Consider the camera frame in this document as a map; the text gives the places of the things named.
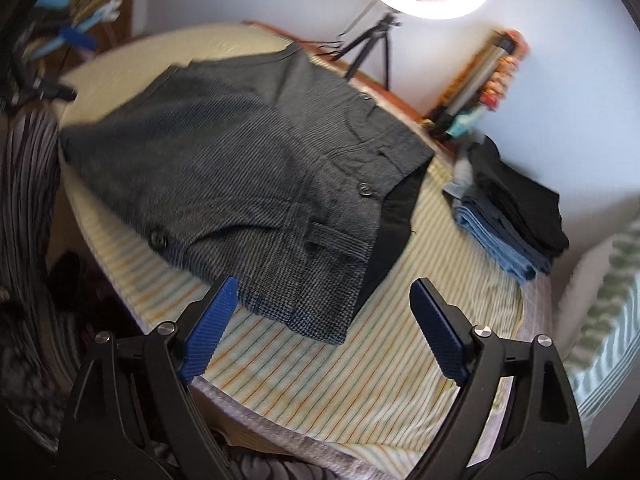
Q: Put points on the rolled mat with silver tube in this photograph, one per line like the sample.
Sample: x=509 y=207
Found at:
x=479 y=88

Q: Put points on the dark grey checked pants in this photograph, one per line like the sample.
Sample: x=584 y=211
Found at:
x=268 y=168

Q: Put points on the striped yellow bed sheet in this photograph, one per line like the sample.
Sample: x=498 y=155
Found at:
x=368 y=407

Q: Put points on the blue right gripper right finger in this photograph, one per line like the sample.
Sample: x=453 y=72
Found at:
x=444 y=328

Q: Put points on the black striped garment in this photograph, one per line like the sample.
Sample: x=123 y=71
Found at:
x=38 y=357

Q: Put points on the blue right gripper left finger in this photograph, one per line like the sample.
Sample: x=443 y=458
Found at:
x=202 y=325

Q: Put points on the black tripod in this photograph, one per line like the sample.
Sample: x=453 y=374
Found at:
x=379 y=33

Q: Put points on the folded black garment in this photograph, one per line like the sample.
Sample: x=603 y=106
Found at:
x=531 y=210

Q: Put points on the folded blue jeans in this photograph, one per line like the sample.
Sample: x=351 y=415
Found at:
x=473 y=212

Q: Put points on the green patterned pillow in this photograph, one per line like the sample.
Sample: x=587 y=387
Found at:
x=596 y=328

